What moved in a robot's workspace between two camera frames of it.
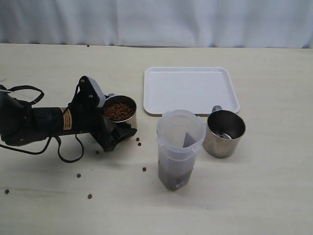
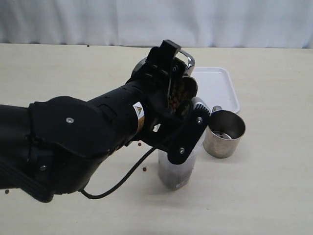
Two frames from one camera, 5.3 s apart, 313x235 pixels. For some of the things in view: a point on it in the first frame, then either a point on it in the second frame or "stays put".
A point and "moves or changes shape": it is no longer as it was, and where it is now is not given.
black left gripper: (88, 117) → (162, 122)
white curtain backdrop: (180, 23) stays put
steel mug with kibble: (119, 110) moves or changes shape
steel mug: (224, 129) stays put
